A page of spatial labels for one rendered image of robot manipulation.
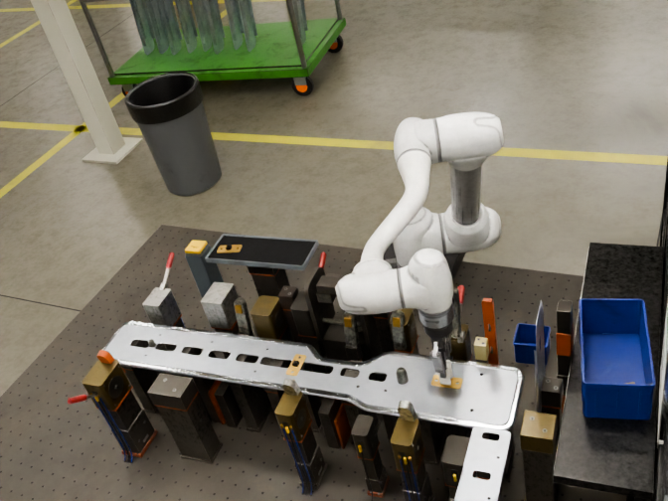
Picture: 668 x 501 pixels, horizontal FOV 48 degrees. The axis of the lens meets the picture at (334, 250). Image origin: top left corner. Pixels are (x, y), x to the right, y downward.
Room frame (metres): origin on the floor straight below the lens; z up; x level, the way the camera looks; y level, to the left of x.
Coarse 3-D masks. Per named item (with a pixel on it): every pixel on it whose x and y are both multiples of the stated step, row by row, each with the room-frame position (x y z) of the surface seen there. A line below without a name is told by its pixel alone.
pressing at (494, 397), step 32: (128, 352) 1.88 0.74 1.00; (160, 352) 1.84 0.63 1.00; (256, 352) 1.73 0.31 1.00; (288, 352) 1.69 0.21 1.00; (384, 352) 1.59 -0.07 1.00; (256, 384) 1.59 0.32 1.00; (320, 384) 1.53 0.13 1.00; (352, 384) 1.50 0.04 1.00; (384, 384) 1.47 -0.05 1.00; (416, 384) 1.44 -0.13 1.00; (480, 384) 1.38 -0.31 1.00; (512, 384) 1.35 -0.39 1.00; (448, 416) 1.30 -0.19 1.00; (480, 416) 1.27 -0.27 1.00; (512, 416) 1.25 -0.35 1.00
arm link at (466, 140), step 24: (456, 120) 1.91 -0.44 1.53; (480, 120) 1.89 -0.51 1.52; (456, 144) 1.86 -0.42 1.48; (480, 144) 1.85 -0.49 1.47; (456, 168) 1.92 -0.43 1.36; (480, 168) 1.96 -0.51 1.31; (456, 192) 2.01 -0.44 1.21; (480, 192) 2.04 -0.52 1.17; (456, 216) 2.09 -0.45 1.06; (480, 216) 2.11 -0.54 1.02; (456, 240) 2.11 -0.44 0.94; (480, 240) 2.10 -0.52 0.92
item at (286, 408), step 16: (288, 400) 1.46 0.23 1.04; (304, 400) 1.47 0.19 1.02; (288, 416) 1.40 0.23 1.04; (304, 416) 1.44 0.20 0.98; (288, 432) 1.40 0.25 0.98; (304, 432) 1.42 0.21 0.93; (304, 448) 1.41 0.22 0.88; (304, 464) 1.39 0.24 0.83; (320, 464) 1.44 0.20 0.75; (304, 480) 1.42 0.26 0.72; (320, 480) 1.42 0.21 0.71
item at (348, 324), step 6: (348, 318) 1.68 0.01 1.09; (354, 318) 1.68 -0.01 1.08; (348, 324) 1.67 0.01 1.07; (354, 324) 1.67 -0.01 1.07; (348, 330) 1.67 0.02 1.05; (354, 330) 1.66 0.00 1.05; (348, 336) 1.67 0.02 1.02; (354, 336) 1.66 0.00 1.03; (348, 342) 1.67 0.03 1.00; (354, 342) 1.66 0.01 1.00
